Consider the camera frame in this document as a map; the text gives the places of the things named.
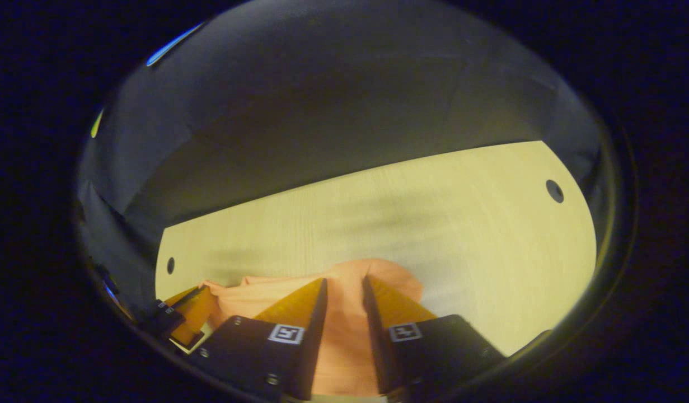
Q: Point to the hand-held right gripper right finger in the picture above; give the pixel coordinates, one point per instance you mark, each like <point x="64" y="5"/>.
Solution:
<point x="378" y="341"/>

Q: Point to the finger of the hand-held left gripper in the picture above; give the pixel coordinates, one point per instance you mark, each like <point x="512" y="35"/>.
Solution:
<point x="196" y="308"/>
<point x="186" y="336"/>

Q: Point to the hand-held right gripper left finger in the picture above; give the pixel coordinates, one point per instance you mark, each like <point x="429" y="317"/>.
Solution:
<point x="313" y="341"/>

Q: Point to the orange T-shirt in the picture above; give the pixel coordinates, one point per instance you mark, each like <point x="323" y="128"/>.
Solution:
<point x="344" y="313"/>

